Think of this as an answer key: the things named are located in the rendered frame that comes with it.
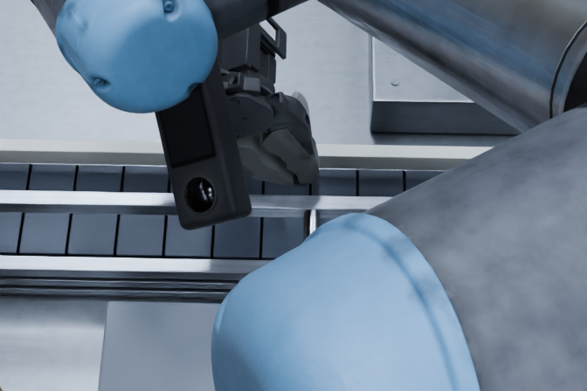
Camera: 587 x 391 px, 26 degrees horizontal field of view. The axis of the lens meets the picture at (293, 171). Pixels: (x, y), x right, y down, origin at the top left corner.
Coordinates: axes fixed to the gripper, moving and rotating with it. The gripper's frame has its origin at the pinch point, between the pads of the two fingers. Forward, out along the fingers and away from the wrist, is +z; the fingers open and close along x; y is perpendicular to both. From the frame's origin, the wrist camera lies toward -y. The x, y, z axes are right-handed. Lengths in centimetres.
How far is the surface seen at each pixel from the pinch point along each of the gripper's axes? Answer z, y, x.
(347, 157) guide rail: 3.6, 3.6, -2.0
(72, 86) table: -1.4, 15.9, 23.4
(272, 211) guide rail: -3.0, -3.9, 0.7
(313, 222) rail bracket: -1.8, -5.0, -2.1
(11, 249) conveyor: -6.7, -3.4, 22.5
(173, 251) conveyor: -0.3, -3.3, 11.5
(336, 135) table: 10.5, 11.1, 2.7
